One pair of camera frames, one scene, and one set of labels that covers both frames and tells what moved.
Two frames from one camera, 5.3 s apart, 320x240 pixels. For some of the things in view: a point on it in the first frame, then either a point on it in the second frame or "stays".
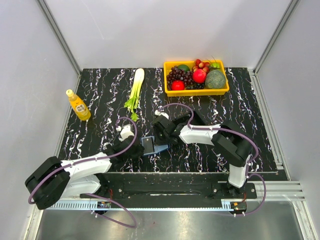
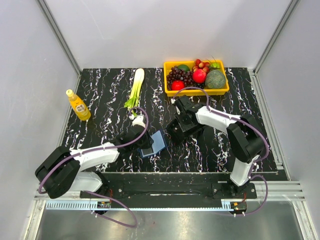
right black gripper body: (161, 138) to (183, 123)
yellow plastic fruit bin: (218, 64) stays
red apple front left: (177, 85) stays
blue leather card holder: (148, 145) stays
